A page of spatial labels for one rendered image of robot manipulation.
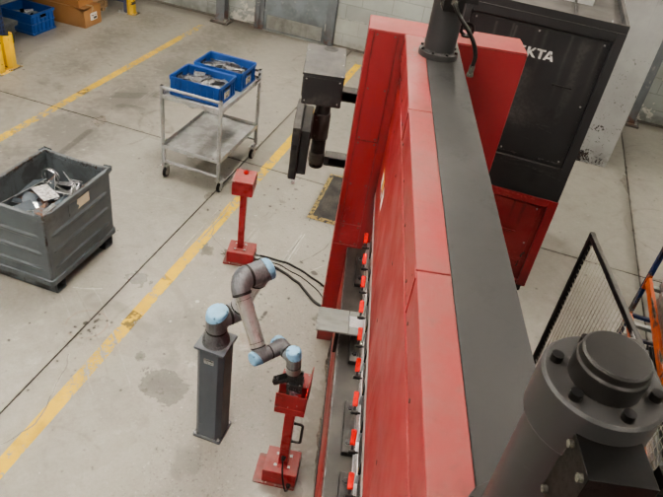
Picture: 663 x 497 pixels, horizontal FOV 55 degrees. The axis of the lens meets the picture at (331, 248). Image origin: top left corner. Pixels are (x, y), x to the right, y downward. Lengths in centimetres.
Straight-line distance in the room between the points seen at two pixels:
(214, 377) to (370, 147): 159
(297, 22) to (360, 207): 657
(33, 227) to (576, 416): 425
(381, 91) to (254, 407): 214
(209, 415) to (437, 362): 259
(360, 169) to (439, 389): 257
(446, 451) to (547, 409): 44
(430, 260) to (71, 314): 355
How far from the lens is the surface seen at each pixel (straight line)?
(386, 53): 360
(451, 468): 134
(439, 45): 325
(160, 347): 465
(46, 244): 484
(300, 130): 394
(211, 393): 380
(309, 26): 1027
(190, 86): 596
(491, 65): 366
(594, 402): 95
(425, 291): 169
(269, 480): 396
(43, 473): 413
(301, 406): 337
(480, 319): 166
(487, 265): 185
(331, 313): 350
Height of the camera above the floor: 335
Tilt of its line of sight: 36 degrees down
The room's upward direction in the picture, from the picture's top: 10 degrees clockwise
